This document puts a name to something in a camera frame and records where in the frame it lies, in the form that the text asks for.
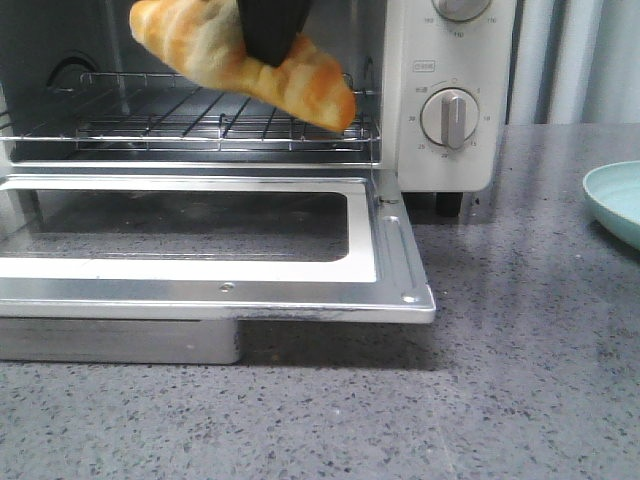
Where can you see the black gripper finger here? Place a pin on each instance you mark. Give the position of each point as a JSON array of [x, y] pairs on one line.
[[269, 27]]

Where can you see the golden croissant bread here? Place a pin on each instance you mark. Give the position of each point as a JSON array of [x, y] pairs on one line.
[[203, 41]]

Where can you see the oven glass door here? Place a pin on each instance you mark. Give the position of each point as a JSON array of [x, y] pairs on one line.
[[205, 246]]

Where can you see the cream toaster oven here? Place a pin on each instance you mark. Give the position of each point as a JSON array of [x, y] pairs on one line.
[[394, 55]]

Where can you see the right black oven foot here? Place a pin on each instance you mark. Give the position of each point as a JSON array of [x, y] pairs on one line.
[[448, 204]]

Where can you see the upper temperature knob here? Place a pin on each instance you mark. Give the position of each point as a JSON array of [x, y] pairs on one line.
[[460, 10]]

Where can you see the lower timer knob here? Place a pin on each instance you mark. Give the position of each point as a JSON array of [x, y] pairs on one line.
[[449, 117]]

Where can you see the light green plate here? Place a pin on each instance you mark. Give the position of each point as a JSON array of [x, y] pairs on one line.
[[612, 196]]

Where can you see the oven wire rack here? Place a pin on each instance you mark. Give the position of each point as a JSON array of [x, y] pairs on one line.
[[165, 112]]

